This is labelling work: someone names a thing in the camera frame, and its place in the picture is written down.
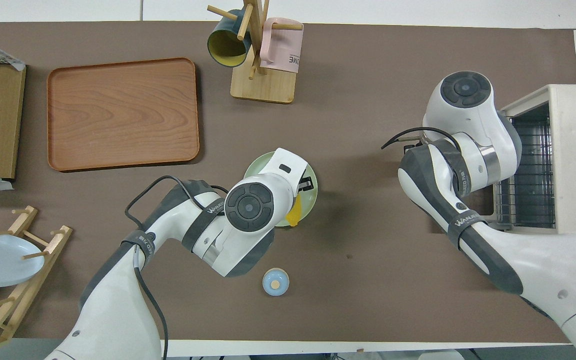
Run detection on dark teal mug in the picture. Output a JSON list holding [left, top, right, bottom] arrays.
[[207, 10, 253, 68]]

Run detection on wooden plate rack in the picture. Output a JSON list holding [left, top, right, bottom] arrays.
[[0, 205, 74, 358]]

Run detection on yellow corn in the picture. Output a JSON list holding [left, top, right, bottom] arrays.
[[286, 195, 303, 228]]

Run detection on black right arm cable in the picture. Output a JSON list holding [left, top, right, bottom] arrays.
[[381, 127, 462, 151]]

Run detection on brown table mat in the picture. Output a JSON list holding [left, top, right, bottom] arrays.
[[0, 21, 576, 346]]

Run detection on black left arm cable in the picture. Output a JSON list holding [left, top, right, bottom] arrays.
[[124, 175, 230, 360]]

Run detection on brown wooden tray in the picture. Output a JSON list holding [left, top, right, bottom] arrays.
[[47, 57, 200, 173]]

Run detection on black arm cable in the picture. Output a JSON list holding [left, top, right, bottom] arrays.
[[124, 175, 230, 360], [381, 127, 462, 151]]

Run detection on pink mug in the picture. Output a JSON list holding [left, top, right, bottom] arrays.
[[259, 17, 304, 75]]

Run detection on small blue lidded bowl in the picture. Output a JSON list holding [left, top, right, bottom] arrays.
[[262, 268, 290, 297]]

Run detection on pale green plate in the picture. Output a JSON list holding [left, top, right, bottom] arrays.
[[244, 151, 319, 229]]

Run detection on wooden mug tree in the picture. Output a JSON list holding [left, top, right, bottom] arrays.
[[207, 0, 305, 105]]

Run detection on wire oven rack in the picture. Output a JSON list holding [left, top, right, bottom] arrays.
[[497, 117, 555, 229]]

